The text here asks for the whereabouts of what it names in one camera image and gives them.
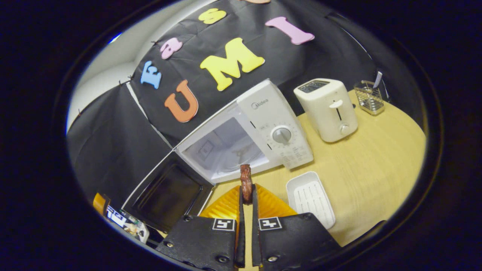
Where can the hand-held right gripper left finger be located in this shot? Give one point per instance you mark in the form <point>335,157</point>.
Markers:
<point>203,241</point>

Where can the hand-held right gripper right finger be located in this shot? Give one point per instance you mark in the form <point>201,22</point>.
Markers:
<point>290,241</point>

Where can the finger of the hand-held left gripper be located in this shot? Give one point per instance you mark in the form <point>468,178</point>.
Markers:
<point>120,220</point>

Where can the brown meat piece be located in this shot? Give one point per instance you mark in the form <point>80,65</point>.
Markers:
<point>246,182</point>

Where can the white microwave oven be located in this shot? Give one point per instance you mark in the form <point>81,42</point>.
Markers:
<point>271,113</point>

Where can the white ribbed tray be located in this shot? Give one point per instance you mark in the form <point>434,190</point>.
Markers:
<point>310,197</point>

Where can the white toaster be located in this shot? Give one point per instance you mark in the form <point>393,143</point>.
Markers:
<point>327,113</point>

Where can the small metal utensil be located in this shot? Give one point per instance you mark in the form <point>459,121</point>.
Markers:
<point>377,79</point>

